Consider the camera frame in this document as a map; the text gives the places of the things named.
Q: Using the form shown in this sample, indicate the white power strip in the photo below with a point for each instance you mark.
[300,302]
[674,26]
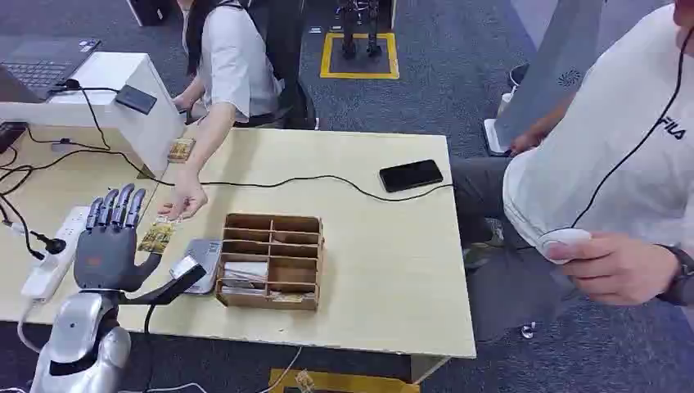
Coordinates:
[51,266]

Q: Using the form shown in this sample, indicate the person seated across desk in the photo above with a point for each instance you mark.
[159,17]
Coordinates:
[233,65]

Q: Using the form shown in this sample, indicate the yellow floor tape square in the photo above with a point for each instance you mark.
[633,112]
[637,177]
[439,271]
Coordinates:
[325,54]

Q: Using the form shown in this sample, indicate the black robot legs in background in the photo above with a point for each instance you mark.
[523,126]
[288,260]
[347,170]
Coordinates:
[359,27]

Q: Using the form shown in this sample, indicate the person with white controller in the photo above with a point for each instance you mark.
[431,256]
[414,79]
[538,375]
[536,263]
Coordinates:
[623,152]

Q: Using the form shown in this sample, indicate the small stack of printed cards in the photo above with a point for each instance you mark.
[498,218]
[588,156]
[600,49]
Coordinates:
[181,149]

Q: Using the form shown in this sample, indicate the wooden compartment card box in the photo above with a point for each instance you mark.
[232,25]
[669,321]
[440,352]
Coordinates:
[295,271]

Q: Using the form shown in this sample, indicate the black smartphone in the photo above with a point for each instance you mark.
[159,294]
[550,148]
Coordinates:
[411,175]

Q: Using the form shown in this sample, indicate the black power plug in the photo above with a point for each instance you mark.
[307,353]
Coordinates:
[53,245]

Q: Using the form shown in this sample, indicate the black laptop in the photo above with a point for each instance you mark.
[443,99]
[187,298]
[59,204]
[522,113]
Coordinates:
[38,68]

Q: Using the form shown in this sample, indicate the yellow floor marking sheet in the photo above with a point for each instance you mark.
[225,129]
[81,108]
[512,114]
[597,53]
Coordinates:
[347,382]

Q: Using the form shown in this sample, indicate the dark wristwatch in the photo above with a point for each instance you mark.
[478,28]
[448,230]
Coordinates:
[682,276]

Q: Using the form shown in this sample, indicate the white desk riser box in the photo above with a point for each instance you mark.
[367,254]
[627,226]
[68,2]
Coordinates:
[116,127]

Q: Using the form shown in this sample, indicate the grey flat card reader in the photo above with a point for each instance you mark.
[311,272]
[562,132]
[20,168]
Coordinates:
[205,257]

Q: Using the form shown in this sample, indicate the white handheld controller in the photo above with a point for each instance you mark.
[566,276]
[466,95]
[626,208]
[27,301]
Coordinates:
[564,238]

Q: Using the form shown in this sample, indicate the yellow printed card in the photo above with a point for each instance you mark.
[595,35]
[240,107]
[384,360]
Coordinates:
[157,237]

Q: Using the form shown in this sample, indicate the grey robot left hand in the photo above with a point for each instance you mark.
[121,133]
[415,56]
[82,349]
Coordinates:
[105,260]

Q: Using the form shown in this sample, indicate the stack of cards in box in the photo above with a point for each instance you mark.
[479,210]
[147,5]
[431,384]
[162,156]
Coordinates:
[245,274]

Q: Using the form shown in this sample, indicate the small black flat device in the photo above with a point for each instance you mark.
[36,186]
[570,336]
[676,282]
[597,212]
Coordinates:
[135,99]

